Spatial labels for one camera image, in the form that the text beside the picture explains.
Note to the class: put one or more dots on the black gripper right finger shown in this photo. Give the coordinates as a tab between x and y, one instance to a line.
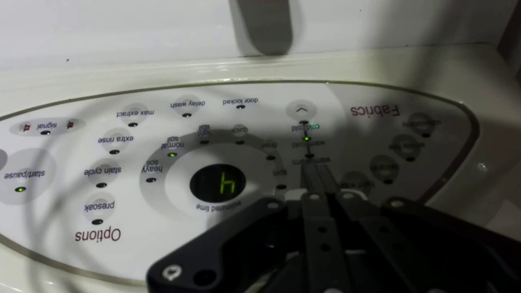
380	256

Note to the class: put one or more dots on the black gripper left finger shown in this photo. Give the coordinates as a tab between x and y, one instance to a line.
325	260

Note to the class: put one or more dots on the white washing machine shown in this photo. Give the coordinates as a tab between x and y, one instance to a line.
107	168

